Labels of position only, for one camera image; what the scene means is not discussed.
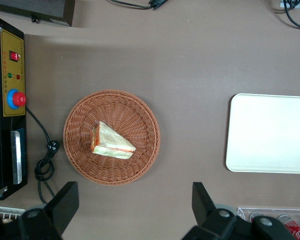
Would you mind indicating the red cola bottle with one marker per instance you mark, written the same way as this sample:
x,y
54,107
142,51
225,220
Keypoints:
x,y
298,231

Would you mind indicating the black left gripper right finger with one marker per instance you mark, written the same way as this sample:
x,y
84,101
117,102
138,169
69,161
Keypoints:
x,y
205,207

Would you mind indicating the clear acrylic bottle rack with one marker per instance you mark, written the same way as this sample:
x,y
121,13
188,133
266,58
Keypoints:
x,y
272,210

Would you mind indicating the dark wooden box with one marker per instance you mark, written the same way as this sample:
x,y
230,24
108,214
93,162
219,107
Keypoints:
x,y
27,7

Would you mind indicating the triangular sandwich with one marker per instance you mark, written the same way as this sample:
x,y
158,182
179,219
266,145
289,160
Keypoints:
x,y
110,140

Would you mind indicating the white power adapter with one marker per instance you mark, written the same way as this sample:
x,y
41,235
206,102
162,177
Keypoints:
x,y
293,3

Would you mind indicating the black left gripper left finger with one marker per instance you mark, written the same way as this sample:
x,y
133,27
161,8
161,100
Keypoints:
x,y
62,207

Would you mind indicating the round brown wicker basket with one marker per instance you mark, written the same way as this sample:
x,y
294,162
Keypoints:
x,y
130,112

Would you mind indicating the black appliance with yellow panel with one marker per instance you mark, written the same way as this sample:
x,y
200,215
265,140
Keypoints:
x,y
13,75

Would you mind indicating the cream plastic tray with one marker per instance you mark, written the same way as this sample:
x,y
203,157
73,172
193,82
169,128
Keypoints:
x,y
270,132

